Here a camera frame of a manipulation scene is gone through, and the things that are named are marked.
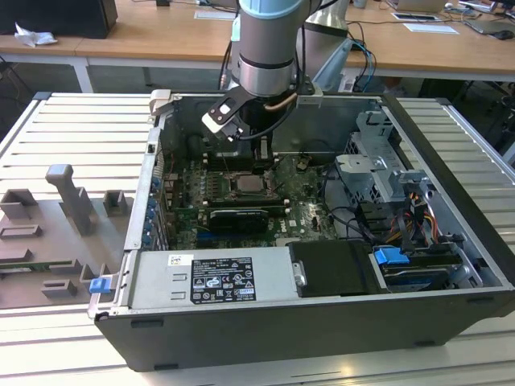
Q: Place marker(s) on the metal locking lever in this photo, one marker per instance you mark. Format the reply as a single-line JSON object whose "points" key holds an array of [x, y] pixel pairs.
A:
{"points": [[228, 167]]}

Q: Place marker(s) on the silver CPU green edge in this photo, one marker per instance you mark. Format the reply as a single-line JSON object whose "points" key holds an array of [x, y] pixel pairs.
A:
{"points": [[248, 185]]}

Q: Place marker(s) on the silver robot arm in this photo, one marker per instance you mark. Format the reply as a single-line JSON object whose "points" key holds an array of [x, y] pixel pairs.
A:
{"points": [[265, 44]]}

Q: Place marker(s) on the CPU socket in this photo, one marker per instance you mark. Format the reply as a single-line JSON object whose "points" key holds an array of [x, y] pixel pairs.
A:
{"points": [[232, 186]]}

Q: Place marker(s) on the black RAM slot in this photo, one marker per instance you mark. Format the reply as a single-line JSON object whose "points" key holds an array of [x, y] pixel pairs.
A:
{"points": [[225, 204], [225, 199]]}

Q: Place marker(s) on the blue expansion slot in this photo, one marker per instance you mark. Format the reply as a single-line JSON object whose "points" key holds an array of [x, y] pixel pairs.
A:
{"points": [[203, 236]]}

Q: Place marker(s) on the green motherboard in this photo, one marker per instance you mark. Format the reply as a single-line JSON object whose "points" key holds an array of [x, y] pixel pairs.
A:
{"points": [[310, 189]]}

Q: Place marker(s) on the grey case latch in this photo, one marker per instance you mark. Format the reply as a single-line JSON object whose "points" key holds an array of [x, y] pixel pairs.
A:
{"points": [[159, 100]]}

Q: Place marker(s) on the black graphics card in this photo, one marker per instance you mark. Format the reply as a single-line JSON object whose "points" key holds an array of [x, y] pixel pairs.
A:
{"points": [[237, 221]]}

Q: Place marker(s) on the long wooden desk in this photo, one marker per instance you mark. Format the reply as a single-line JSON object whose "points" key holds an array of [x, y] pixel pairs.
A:
{"points": [[161, 44]]}

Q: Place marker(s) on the silver metal drive cage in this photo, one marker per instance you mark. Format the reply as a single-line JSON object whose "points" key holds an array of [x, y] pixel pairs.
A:
{"points": [[362, 177]]}

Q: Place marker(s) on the black plastic shroud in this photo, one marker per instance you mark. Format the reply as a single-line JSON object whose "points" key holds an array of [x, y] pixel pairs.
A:
{"points": [[334, 269]]}

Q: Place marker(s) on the white framed tablet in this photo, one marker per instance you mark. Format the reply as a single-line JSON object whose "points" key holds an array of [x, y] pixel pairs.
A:
{"points": [[414, 17]]}

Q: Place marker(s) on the silver power supply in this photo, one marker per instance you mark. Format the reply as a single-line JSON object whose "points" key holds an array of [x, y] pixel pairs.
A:
{"points": [[161, 281]]}

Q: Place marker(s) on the beige laptop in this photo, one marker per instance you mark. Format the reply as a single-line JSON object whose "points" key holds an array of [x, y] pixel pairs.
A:
{"points": [[414, 5]]}

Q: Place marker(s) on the hard disk blue carrier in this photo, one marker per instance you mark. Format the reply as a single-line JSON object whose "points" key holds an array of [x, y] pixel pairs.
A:
{"points": [[390, 257]]}

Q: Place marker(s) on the white paper sheet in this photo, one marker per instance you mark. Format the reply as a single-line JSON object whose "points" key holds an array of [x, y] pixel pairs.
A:
{"points": [[430, 28]]}

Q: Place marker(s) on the black computer box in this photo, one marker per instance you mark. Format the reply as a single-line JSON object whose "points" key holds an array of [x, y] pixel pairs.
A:
{"points": [[60, 18]]}

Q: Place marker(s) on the black PC case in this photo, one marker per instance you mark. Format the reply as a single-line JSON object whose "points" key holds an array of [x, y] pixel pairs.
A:
{"points": [[281, 337]]}

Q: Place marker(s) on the blue case latch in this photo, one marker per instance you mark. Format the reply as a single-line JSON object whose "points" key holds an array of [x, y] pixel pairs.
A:
{"points": [[100, 286]]}

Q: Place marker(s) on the crumpled white paper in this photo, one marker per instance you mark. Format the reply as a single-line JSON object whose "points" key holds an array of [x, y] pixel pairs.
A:
{"points": [[34, 37]]}

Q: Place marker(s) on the grey laptop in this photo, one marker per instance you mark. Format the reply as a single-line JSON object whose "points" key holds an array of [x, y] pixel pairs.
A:
{"points": [[483, 25]]}

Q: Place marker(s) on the grey parts rack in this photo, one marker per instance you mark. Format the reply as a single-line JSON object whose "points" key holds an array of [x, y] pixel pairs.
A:
{"points": [[44, 237]]}

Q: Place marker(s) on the black computer mouse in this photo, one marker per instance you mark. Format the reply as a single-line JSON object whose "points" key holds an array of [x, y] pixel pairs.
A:
{"points": [[503, 35]]}

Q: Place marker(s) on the green RAM stick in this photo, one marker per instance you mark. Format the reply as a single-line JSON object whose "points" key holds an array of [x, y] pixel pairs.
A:
{"points": [[24, 265]]}

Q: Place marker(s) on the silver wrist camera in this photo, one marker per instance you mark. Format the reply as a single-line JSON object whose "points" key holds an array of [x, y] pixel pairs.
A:
{"points": [[217, 120]]}

